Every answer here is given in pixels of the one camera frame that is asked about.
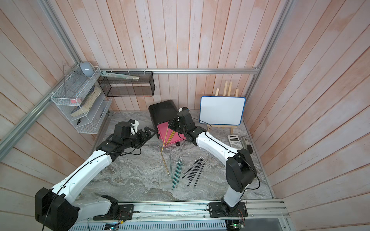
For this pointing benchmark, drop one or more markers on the black drawer cabinet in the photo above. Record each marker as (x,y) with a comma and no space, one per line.
(162,112)

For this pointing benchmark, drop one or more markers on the wooden easel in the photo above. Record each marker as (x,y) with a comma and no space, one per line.
(227,93)

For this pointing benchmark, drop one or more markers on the white calculator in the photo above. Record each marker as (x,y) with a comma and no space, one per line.
(235,142)

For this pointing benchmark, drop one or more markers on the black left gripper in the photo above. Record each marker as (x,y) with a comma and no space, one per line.
(144,139)

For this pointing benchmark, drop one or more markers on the black stapler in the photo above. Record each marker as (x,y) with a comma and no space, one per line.
(246,144)

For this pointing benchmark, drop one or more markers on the grey computer mouse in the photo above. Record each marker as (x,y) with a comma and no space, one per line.
(87,69)

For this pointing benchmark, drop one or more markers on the green pencil bundle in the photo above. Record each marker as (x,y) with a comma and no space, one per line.
(177,175)

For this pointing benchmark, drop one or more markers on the white wire mesh shelf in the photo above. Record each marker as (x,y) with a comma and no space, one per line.
(76,85)

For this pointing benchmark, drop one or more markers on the paper on black basket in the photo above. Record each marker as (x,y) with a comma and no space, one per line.
(116,76)

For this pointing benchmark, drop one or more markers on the aluminium frame rail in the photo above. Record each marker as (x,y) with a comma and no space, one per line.
(17,132)

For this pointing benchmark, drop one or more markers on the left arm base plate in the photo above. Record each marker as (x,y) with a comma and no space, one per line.
(118,212)

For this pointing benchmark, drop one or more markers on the book on shelf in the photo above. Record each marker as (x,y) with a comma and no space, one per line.
(87,103)

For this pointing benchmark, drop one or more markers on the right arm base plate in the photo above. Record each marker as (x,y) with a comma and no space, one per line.
(222,210)

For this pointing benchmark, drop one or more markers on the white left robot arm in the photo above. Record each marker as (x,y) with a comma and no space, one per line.
(56,209)

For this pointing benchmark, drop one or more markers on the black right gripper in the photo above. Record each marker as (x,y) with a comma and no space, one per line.
(172,126)

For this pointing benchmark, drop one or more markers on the black pencil bundle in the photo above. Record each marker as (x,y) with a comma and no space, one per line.
(194,169)

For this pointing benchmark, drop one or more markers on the black wire mesh basket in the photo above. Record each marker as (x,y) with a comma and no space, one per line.
(144,87)

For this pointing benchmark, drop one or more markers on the white board with blue frame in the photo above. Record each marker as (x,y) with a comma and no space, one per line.
(221,110)

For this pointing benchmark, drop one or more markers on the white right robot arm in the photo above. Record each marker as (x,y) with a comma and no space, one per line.
(239,166)

